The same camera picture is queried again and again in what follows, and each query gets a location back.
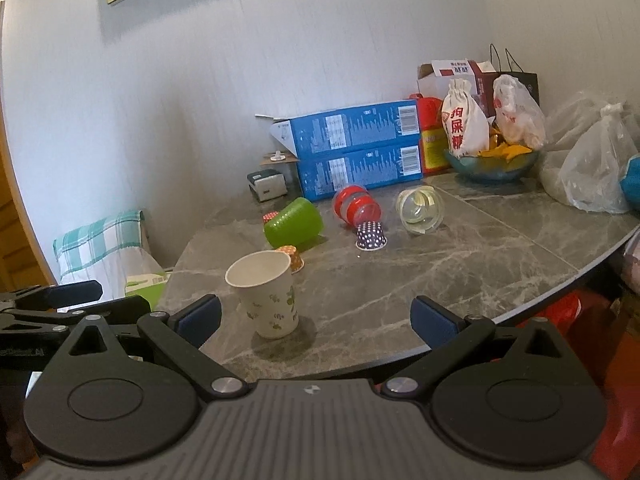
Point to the yellow snack packets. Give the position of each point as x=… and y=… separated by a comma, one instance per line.
x=510, y=150

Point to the green tissue box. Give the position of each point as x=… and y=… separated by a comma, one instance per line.
x=145, y=287

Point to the red polka dot paper cup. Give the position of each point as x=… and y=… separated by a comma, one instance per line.
x=269, y=218

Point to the white plastic bag red print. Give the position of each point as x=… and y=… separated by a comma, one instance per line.
x=517, y=110

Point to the red plastic jar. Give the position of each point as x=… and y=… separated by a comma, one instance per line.
x=431, y=135

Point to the small black white device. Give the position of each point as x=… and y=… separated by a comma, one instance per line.
x=266, y=185

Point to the red clear plastic cup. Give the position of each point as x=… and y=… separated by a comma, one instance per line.
x=356, y=205

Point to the white paper cup green print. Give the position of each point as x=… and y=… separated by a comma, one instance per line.
x=267, y=297

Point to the red plastic stool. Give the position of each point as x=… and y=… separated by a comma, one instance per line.
x=615, y=385

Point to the purple polka dot paper cup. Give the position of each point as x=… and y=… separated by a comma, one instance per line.
x=372, y=236

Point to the dark paper shopping bag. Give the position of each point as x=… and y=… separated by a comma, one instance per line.
x=527, y=82

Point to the brown cardboard piece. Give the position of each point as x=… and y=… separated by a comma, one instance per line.
x=280, y=160

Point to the red white cardboard box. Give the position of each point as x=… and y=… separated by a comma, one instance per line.
x=450, y=71

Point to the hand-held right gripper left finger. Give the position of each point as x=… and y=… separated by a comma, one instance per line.
x=199, y=319

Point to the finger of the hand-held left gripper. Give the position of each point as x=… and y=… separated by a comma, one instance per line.
x=75, y=291
x=127, y=304

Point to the orange patterned paper cup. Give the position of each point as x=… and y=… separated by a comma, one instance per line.
x=296, y=257

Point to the clear plastic bag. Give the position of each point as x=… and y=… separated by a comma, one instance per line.
x=575, y=117
x=595, y=165

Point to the glass bowl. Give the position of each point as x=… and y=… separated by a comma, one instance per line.
x=492, y=169

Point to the green plastic cup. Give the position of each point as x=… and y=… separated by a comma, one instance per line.
x=294, y=222

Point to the blue cardboard box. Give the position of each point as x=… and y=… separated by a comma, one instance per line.
x=345, y=127
x=360, y=170

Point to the blue round object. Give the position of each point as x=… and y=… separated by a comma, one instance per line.
x=632, y=182

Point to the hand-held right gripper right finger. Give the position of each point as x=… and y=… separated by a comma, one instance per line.
x=433, y=321

